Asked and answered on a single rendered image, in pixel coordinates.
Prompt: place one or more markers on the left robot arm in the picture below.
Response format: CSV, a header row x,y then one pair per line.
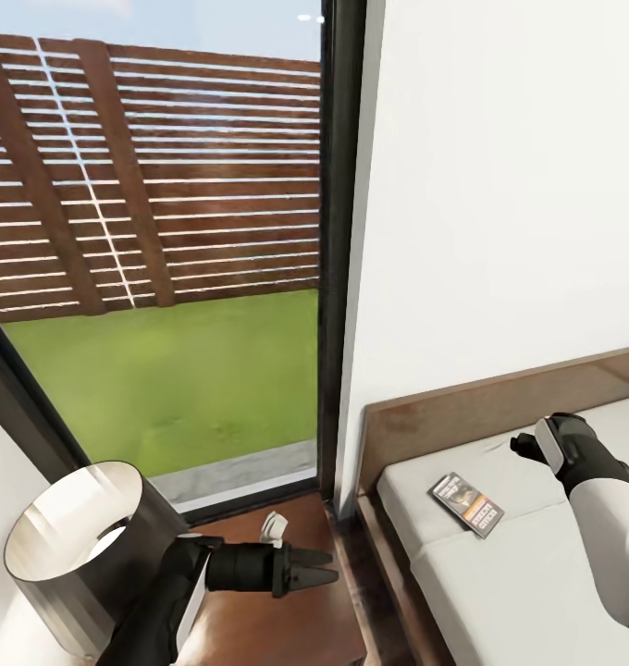
x,y
152,629

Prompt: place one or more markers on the table lamp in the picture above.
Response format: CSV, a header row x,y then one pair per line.
x,y
80,605

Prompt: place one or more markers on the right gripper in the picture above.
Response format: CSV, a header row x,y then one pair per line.
x,y
527,447

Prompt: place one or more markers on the hardback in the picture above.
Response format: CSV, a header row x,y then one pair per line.
x,y
473,507

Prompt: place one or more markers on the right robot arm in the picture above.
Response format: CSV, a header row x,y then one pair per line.
x,y
597,486

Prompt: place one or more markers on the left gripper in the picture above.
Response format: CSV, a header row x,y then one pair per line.
x,y
263,568

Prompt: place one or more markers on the fixed window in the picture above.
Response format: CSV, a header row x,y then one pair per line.
x,y
176,195

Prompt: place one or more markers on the nightstand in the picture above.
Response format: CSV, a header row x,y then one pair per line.
x,y
317,626

